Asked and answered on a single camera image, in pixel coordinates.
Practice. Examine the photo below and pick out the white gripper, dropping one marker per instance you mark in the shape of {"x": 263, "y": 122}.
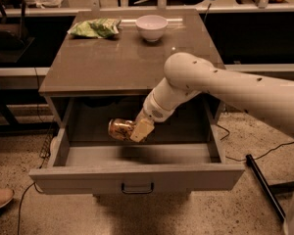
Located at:
{"x": 152, "y": 111}

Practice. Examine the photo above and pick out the orange soda can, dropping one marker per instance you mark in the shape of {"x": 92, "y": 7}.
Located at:
{"x": 121, "y": 129}

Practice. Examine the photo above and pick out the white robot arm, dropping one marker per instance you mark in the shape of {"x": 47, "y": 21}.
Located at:
{"x": 270, "y": 100}

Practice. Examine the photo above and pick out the open grey top drawer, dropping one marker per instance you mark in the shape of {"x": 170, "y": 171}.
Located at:
{"x": 182, "y": 154}

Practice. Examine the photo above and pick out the grey cabinet with glossy top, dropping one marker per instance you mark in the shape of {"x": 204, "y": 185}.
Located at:
{"x": 93, "y": 81}

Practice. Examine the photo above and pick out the white bowl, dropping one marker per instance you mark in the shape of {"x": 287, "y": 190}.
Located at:
{"x": 151, "y": 27}

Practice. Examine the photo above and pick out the green chip bag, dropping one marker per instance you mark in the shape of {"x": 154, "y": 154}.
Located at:
{"x": 97, "y": 28}

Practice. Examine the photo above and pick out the black metal stand leg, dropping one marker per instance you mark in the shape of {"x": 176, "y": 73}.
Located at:
{"x": 273, "y": 190}

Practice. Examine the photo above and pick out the dark chair at left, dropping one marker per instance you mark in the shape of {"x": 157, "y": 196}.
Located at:
{"x": 14, "y": 37}

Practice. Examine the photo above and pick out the tan shoe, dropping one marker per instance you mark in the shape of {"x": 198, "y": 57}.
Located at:
{"x": 6, "y": 196}

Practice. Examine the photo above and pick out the black drawer handle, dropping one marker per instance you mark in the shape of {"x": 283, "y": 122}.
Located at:
{"x": 137, "y": 189}

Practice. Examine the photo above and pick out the black wire rack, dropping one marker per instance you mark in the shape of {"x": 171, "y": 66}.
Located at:
{"x": 45, "y": 150}

